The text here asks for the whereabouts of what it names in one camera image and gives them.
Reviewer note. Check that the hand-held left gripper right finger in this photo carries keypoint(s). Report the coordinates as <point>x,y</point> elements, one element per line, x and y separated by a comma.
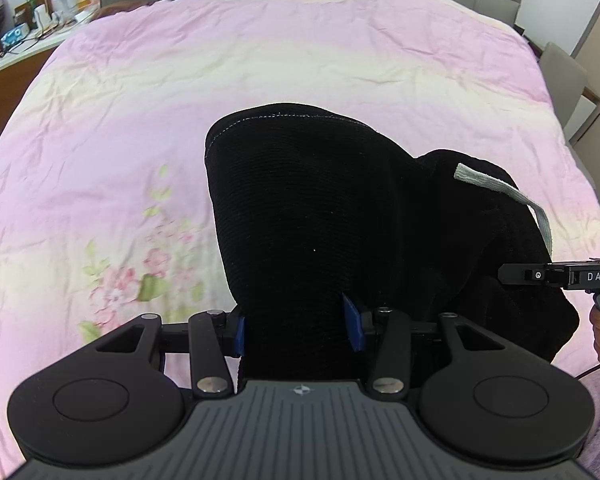
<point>352,328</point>

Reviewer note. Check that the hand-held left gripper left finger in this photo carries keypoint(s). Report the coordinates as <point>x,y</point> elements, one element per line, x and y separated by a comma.
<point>238,336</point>

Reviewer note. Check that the grey chair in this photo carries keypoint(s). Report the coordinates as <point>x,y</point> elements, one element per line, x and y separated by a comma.
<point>562,85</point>

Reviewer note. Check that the black pants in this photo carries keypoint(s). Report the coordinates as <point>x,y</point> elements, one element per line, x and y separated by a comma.
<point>330,220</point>

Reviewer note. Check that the wooden desk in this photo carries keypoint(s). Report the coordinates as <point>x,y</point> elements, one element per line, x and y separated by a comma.
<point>10,75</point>

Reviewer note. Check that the teal tissue box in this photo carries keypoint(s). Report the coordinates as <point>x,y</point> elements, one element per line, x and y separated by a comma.
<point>14,36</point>

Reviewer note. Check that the pink floral duvet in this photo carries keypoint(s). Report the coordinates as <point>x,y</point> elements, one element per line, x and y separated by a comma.
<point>180,85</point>

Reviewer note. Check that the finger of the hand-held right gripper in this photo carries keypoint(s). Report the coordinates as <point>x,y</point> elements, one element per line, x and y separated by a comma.
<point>530,275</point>

